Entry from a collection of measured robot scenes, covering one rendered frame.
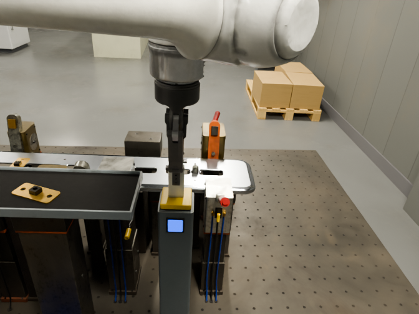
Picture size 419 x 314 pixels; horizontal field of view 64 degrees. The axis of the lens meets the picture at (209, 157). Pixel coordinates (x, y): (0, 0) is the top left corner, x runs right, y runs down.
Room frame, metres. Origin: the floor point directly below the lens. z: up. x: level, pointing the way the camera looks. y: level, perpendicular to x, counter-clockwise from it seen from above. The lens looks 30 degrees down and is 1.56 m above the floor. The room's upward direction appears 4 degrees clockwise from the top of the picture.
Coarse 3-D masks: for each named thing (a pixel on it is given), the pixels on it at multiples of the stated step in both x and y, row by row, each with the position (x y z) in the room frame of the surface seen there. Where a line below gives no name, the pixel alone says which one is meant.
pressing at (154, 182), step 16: (0, 160) 0.87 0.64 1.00; (32, 160) 0.88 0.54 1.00; (48, 160) 0.89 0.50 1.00; (64, 160) 0.89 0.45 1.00; (80, 160) 0.90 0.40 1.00; (96, 160) 0.90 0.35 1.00; (144, 160) 0.92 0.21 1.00; (160, 160) 0.93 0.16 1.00; (192, 160) 0.94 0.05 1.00; (208, 160) 0.95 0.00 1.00; (224, 160) 0.96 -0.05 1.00; (240, 160) 0.97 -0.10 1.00; (144, 176) 0.83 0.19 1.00; (160, 176) 0.84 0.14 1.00; (192, 176) 0.85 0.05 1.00; (208, 176) 0.85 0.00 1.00; (224, 176) 0.86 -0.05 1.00; (240, 176) 0.87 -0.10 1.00; (240, 192) 0.79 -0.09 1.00
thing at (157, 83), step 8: (160, 88) 0.51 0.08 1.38; (168, 88) 0.50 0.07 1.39; (176, 88) 0.50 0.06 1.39; (184, 88) 0.51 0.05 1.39; (192, 88) 0.51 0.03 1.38; (160, 96) 0.51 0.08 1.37; (168, 96) 0.50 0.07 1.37; (176, 96) 0.50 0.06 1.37; (184, 96) 0.51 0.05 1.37; (192, 96) 0.51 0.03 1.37; (168, 104) 0.50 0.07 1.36; (176, 104) 0.50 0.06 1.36; (184, 104) 0.51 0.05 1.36; (192, 104) 0.52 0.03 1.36; (176, 112) 0.50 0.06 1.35
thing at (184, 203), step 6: (162, 192) 0.55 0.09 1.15; (186, 192) 0.55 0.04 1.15; (162, 198) 0.53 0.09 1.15; (168, 198) 0.53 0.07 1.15; (174, 198) 0.53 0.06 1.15; (180, 198) 0.53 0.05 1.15; (186, 198) 0.53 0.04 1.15; (162, 204) 0.51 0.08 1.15; (168, 204) 0.51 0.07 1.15; (174, 204) 0.51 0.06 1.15; (180, 204) 0.51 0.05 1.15; (186, 204) 0.51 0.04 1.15
